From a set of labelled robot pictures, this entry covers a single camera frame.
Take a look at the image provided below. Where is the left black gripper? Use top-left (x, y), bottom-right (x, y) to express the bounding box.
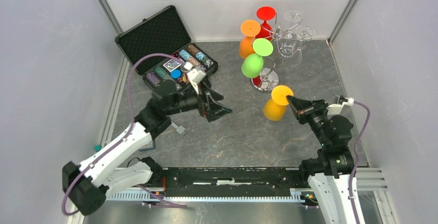
top-left (166, 79), bottom-right (232, 121)

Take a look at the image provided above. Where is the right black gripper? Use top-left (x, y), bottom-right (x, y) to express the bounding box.
top-left (286, 95), bottom-right (330, 147)

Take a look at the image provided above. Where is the yellow plastic wine glass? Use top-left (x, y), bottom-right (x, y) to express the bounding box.
top-left (262, 85), bottom-right (294, 121)

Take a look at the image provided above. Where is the green plastic wine glass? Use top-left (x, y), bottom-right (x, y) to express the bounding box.
top-left (241, 38), bottom-right (274, 78)

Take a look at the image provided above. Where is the clear wine glass front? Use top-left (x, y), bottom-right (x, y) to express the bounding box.
top-left (295, 26), bottom-right (315, 60)

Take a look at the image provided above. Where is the clear wine glass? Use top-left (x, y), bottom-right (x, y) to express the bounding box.
top-left (295, 26), bottom-right (315, 60)
top-left (275, 10), bottom-right (303, 58)

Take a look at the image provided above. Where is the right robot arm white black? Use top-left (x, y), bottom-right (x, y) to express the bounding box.
top-left (286, 95), bottom-right (365, 223)

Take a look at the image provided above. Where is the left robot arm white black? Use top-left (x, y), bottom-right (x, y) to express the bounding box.
top-left (61, 80), bottom-right (232, 216)

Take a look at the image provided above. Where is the clear wine glass rear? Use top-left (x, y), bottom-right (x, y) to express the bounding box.
top-left (275, 10), bottom-right (303, 58)

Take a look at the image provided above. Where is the chrome wine glass rack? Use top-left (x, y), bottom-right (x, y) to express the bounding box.
top-left (251, 16), bottom-right (302, 93)

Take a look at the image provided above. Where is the orange plastic wine glass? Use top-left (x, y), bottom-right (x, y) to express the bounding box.
top-left (239, 20), bottom-right (261, 59)

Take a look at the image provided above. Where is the red plastic wine glass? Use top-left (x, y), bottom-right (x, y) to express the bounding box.
top-left (255, 6), bottom-right (276, 41)

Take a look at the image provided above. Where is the blue round dealer chip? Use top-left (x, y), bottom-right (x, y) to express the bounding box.
top-left (170, 69), bottom-right (182, 79)

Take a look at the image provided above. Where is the playing card deck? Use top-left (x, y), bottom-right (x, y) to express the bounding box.
top-left (163, 59), bottom-right (182, 72)

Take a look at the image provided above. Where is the black poker chip case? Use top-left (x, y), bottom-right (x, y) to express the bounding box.
top-left (115, 5), bottom-right (218, 91)

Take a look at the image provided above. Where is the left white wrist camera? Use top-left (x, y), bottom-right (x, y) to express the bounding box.
top-left (186, 68), bottom-right (207, 85)

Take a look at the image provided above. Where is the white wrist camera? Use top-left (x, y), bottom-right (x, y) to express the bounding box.
top-left (327, 95), bottom-right (355, 116)
top-left (186, 68), bottom-right (207, 85)

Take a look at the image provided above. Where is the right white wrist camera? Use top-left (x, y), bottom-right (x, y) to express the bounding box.
top-left (327, 95), bottom-right (355, 116)

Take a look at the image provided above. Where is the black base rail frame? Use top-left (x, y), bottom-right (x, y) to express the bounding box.
top-left (106, 159), bottom-right (387, 204)

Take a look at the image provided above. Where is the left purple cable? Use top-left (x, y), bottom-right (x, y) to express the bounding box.
top-left (60, 53), bottom-right (192, 216)

